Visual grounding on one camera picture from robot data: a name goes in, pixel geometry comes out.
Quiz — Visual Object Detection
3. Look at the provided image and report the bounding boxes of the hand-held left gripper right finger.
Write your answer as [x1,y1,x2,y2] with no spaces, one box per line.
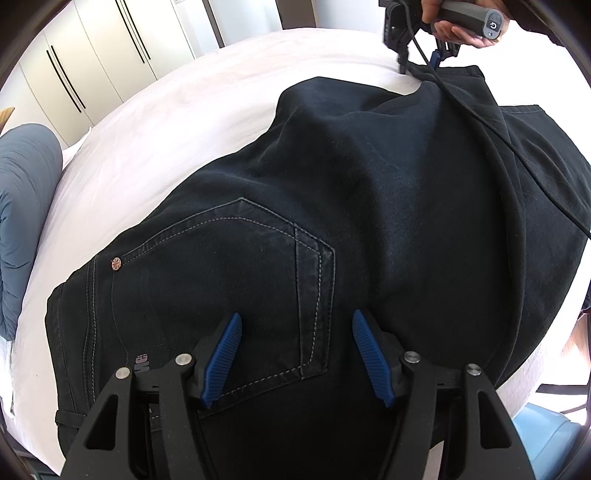
[352,309,525,480]

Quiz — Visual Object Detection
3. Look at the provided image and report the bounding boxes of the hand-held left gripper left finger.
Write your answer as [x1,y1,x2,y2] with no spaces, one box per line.
[62,312,243,480]

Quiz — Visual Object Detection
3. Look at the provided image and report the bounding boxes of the black denim pants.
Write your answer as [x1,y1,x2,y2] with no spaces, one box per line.
[46,65,589,480]

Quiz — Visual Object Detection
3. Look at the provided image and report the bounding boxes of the person's right forearm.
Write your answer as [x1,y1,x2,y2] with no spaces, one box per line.
[501,0,570,48]

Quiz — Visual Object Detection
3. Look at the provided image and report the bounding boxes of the person's right hand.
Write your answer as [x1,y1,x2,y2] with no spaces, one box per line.
[421,0,499,48]

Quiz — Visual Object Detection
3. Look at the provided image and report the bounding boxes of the blue plastic object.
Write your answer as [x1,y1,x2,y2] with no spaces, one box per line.
[512,401,583,464]

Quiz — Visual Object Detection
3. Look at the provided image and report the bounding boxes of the bed with white sheet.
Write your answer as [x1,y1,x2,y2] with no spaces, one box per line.
[0,41,591,467]

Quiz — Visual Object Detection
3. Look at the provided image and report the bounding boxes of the rolled blue duvet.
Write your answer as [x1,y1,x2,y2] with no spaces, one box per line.
[0,124,64,342]

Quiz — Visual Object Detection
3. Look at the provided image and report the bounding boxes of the black cable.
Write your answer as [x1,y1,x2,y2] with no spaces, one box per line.
[397,0,591,241]

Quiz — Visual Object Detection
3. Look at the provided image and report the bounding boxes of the dark brown door frame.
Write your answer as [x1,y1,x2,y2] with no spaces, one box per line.
[204,0,226,48]

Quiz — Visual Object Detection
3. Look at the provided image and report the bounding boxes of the cream wardrobe with black handles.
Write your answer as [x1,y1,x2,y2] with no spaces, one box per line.
[18,0,199,127]

